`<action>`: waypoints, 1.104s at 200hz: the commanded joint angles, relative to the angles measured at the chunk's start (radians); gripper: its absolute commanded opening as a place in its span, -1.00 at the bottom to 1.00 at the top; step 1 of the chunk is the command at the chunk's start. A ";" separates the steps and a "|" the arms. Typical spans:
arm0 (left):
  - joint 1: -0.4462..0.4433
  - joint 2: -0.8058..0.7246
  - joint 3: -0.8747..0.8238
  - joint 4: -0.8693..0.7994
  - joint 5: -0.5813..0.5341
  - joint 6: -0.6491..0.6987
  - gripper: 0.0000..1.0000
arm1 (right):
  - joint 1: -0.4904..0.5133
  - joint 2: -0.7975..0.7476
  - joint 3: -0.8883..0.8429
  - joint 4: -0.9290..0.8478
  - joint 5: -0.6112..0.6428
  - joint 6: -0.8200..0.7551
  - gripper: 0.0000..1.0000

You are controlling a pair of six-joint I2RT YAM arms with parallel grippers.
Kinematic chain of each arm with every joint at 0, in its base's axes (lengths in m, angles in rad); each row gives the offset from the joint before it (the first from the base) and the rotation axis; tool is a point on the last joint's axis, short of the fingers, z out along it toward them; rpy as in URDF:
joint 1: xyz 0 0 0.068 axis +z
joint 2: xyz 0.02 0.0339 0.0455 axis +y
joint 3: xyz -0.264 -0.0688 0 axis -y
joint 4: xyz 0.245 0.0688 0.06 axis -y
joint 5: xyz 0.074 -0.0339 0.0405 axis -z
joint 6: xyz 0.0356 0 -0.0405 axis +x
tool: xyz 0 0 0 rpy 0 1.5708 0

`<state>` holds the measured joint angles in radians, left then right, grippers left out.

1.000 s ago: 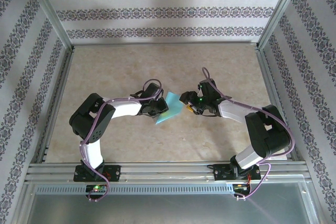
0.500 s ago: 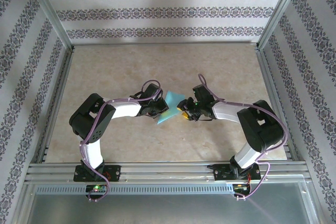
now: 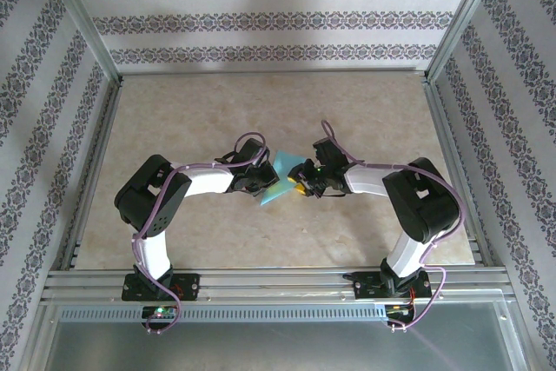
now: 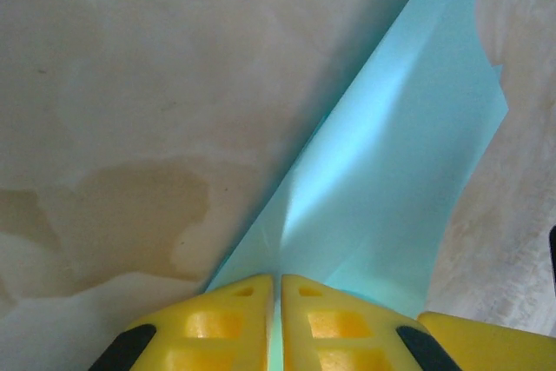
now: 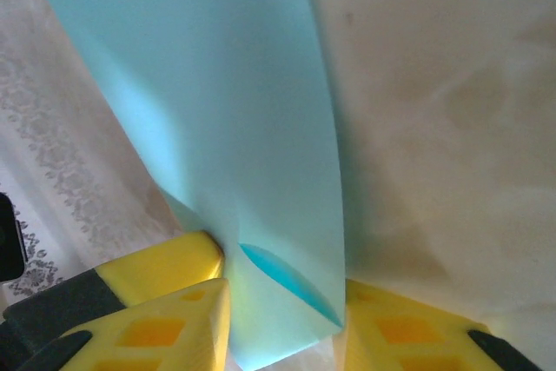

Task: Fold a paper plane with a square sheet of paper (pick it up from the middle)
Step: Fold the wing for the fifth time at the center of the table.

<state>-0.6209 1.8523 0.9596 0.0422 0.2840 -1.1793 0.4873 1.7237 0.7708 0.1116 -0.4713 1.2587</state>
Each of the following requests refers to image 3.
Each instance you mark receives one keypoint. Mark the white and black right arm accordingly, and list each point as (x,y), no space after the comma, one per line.
(421,201)

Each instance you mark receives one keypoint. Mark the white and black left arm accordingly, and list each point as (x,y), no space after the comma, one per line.
(152,201)

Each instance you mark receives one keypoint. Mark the grey metal sheet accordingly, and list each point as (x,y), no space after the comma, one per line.
(278,345)

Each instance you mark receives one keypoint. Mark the right circuit board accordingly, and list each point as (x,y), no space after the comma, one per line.
(399,310)

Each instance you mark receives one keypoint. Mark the left circuit board green light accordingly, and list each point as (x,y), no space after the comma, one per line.
(159,312)

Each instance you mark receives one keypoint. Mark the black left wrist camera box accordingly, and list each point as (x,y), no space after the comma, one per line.
(252,151)

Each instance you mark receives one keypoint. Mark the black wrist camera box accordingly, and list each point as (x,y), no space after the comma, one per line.
(328,151)
(252,151)

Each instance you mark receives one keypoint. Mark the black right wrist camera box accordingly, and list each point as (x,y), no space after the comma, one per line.
(328,151)

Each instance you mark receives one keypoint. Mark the wide aluminium mounting rail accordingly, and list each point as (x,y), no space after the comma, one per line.
(278,286)

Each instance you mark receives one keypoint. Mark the thin aluminium wall rail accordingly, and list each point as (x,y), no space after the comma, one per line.
(269,72)

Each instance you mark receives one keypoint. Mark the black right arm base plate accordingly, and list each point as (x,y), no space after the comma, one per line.
(367,284)

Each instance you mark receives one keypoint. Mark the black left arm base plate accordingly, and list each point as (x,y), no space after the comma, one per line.
(187,286)

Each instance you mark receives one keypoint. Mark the aluminium side rail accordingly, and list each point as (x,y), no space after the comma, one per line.
(93,171)
(460,171)

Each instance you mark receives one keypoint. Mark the aluminium frame post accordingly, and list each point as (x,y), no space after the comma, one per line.
(82,19)
(465,19)

